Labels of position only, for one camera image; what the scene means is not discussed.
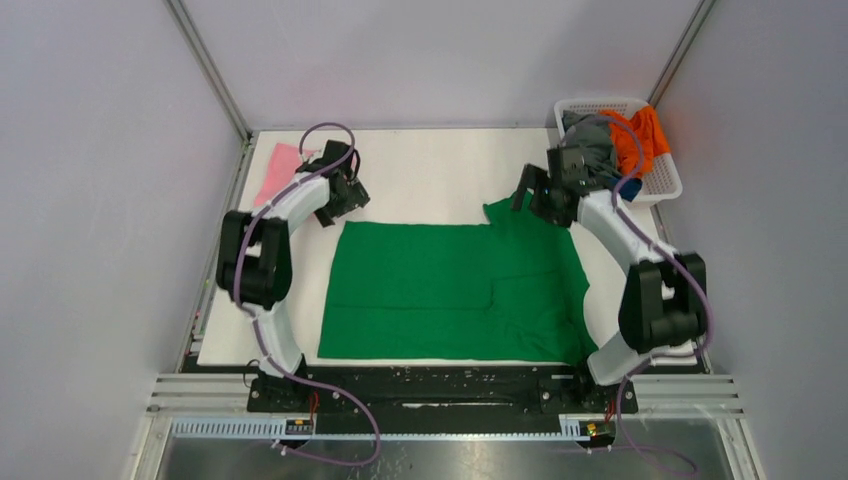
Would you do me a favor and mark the green t shirt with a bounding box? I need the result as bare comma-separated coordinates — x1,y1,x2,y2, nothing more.
317,199,598,364

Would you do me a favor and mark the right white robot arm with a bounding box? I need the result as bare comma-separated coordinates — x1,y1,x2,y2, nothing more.
511,146,711,412

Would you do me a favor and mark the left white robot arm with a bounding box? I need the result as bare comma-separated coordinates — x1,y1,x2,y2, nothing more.
215,140,370,411

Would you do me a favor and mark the folded pink t shirt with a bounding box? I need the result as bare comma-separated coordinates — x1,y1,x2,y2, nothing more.
254,143,302,207

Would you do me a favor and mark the blue t shirt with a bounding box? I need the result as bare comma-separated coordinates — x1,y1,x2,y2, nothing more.
619,178,643,202

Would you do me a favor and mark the grey t shirt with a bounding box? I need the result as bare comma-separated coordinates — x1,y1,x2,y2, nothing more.
562,110,622,186

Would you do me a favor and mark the white plastic laundry basket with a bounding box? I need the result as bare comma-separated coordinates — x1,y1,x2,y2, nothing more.
553,97,683,206

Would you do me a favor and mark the orange t shirt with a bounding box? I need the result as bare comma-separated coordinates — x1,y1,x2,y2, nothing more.
599,106,671,179

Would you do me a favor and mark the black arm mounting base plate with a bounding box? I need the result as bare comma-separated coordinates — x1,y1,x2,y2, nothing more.
246,366,638,436

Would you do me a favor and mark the aluminium frame rail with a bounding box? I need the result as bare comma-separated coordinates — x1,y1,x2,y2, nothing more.
164,0,252,143

